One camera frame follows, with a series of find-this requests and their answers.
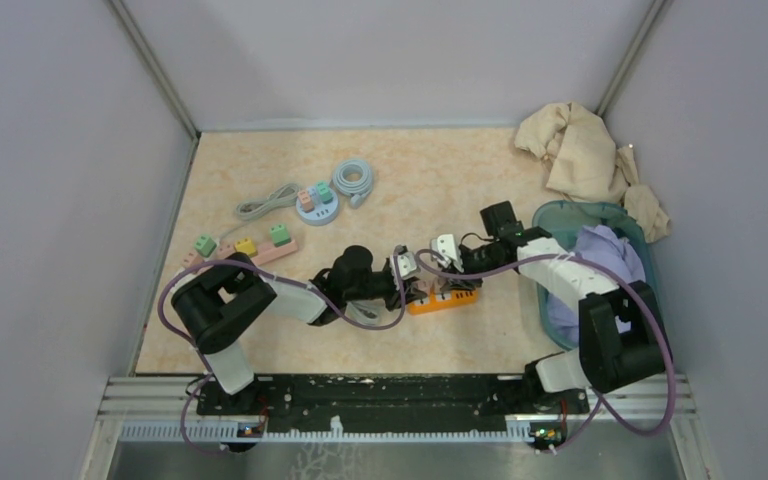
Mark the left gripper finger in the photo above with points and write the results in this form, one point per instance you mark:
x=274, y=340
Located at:
x=412, y=289
x=406, y=302

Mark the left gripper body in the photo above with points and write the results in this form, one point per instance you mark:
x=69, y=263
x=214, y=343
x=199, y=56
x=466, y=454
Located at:
x=390, y=288

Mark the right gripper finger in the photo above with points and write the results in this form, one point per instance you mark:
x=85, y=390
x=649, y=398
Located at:
x=464, y=285
x=449, y=286

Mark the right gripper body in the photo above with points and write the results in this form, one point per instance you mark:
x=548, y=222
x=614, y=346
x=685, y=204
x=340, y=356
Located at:
x=480, y=258

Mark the pink plug adapter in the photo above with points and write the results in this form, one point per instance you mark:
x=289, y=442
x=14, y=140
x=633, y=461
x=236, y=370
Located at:
x=439, y=286
x=423, y=288

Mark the orange power strip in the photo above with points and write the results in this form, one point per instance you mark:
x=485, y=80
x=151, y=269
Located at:
x=439, y=301

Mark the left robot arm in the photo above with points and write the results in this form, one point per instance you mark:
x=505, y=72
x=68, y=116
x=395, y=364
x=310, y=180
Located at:
x=219, y=300

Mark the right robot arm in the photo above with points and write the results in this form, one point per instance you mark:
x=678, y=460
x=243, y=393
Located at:
x=621, y=339

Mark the round blue socket hub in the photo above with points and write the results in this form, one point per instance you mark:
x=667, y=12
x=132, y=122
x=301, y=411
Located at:
x=318, y=204

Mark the green plug adapter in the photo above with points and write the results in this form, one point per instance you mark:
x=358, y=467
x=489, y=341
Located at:
x=279, y=235
x=205, y=245

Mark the yellow plug adapter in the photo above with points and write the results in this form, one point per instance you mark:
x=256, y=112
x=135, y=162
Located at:
x=246, y=246

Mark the brown plug adapter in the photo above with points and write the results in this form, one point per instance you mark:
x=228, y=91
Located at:
x=225, y=250

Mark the teal plastic basket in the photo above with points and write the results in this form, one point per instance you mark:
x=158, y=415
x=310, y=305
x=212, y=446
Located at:
x=563, y=219

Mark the lavender cloth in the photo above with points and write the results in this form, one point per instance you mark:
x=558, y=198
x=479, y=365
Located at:
x=601, y=245

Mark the beige cloth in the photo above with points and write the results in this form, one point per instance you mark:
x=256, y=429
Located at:
x=584, y=163

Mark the pink power strip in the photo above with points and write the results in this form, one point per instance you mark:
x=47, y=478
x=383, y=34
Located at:
x=267, y=253

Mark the pink adapter on strip end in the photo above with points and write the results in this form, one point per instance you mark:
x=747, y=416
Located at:
x=191, y=259

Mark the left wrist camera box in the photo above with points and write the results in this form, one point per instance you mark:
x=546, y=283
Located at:
x=404, y=264

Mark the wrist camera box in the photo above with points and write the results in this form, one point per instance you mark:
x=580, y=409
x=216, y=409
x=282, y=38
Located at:
x=404, y=264
x=446, y=252

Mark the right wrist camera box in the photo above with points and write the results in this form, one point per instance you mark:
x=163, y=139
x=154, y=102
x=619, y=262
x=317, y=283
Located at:
x=446, y=252

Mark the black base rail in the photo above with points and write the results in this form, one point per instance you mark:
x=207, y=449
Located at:
x=380, y=404

